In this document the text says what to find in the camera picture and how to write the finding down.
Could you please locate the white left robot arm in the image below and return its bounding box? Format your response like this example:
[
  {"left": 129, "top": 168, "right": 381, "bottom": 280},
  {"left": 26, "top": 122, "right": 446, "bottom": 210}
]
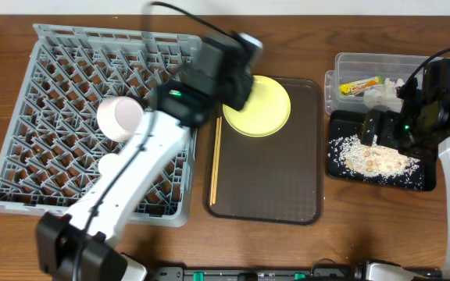
[{"left": 36, "top": 38, "right": 263, "bottom": 280}]

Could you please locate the clear plastic bin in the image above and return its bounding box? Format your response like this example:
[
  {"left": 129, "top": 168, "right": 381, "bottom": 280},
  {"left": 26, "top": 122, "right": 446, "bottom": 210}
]
[{"left": 324, "top": 52, "right": 427, "bottom": 115}]

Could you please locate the grey dish rack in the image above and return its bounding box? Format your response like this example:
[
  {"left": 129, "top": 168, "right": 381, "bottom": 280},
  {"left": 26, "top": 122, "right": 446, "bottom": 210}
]
[{"left": 0, "top": 24, "right": 202, "bottom": 215}]

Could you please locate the black rectangular tray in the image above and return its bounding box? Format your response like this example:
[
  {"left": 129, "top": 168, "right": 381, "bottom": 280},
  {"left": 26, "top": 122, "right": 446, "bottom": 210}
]
[{"left": 327, "top": 110, "right": 437, "bottom": 191}]

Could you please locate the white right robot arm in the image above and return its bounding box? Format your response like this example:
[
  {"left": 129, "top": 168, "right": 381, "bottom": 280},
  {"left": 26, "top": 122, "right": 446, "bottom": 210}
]
[{"left": 360, "top": 96, "right": 450, "bottom": 279}]

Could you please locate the rice and nuts pile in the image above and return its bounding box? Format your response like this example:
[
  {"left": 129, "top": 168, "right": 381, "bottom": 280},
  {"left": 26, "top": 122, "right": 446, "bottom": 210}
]
[{"left": 328, "top": 134, "right": 420, "bottom": 183}]

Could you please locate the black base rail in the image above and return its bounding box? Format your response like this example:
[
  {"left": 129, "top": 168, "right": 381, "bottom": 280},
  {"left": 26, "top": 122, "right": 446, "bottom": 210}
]
[{"left": 146, "top": 259, "right": 445, "bottom": 281}]

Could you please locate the brown serving tray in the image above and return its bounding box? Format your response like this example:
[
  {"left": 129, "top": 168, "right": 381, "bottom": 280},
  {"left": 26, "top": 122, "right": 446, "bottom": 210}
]
[{"left": 203, "top": 78, "right": 325, "bottom": 226}]

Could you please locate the light blue bowl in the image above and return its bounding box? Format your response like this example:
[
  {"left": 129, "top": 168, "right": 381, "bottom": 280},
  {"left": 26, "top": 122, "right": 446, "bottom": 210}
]
[{"left": 239, "top": 33, "right": 263, "bottom": 66}]

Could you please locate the white cup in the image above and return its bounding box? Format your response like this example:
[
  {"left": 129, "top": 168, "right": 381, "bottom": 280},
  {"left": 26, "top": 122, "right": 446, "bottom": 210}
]
[{"left": 98, "top": 153, "right": 123, "bottom": 177}]

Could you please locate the yellow round plate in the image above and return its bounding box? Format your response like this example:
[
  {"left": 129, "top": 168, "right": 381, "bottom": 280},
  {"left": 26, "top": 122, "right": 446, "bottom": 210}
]
[{"left": 222, "top": 75, "right": 291, "bottom": 137}]

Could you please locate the pink bowl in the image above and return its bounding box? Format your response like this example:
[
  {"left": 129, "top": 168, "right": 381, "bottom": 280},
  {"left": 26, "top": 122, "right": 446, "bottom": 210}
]
[{"left": 96, "top": 97, "right": 144, "bottom": 142}]

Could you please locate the white tissue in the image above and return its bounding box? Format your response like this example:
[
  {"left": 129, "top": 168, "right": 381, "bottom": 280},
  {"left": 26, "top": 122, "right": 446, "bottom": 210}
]
[{"left": 363, "top": 78, "right": 405, "bottom": 112}]

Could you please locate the green orange snack wrapper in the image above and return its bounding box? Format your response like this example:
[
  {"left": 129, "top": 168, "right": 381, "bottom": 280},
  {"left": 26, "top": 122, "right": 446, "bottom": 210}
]
[{"left": 339, "top": 76, "right": 384, "bottom": 96}]

